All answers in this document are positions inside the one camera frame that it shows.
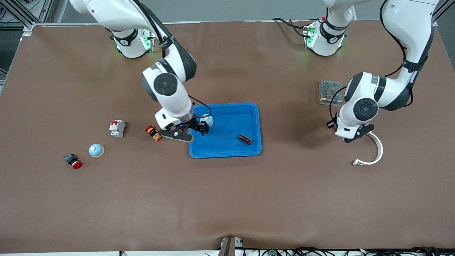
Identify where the blue plastic tray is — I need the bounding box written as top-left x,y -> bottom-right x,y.
188,102 -> 262,159

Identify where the metal mesh power supply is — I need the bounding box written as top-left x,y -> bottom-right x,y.
319,79 -> 343,106

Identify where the white curved pipe clamp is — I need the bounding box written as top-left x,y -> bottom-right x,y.
352,131 -> 384,166

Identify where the brown table cover sheet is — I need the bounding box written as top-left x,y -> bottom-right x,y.
0,20 -> 455,254

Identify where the red mushroom push button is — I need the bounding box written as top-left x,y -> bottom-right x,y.
63,153 -> 83,170

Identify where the orange black emergency stop switch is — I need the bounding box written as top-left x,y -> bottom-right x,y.
145,126 -> 162,142

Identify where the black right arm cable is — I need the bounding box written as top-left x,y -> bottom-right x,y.
133,0 -> 213,118

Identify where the white circuit breaker red switch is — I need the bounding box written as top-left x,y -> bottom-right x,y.
109,120 -> 126,138

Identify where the grey arm base connector bracket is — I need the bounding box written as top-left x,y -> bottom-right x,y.
303,22 -> 317,48
146,28 -> 157,54

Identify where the black left base cable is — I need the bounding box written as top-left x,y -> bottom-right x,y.
272,17 -> 310,39

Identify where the grey metal camera stand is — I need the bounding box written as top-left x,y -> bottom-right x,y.
218,235 -> 244,256

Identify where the black cable bundle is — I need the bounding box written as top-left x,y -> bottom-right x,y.
245,246 -> 441,256

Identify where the aluminium frame profile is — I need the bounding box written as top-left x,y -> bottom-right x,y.
0,0 -> 54,36
432,0 -> 455,27

